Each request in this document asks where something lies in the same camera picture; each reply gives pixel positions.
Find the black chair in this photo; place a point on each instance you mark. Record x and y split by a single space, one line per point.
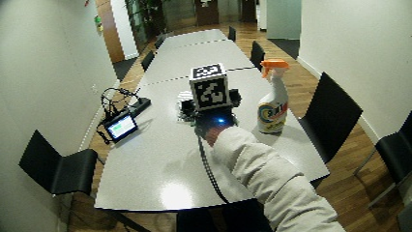
160 41
256 54
223 219
57 167
147 60
232 33
329 119
396 151

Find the grey table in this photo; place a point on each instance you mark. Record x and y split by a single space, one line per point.
197 59
193 36

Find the brown wooden door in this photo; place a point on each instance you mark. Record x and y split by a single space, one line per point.
111 29

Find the dark wooden door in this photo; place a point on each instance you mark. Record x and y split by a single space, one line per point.
207 11

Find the white spray bottle orange trigger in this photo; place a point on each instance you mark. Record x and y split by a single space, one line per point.
273 108

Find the green wall sign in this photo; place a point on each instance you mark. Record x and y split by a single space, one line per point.
99 23

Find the black power strip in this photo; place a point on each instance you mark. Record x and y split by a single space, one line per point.
140 105

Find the white cube with black markers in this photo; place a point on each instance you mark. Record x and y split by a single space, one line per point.
209 90

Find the dark floor mat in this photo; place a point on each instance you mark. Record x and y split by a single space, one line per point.
287 46

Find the green potted plant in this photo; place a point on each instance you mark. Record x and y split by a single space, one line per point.
143 16

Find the small black tablet screen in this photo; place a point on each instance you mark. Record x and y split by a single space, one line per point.
120 127

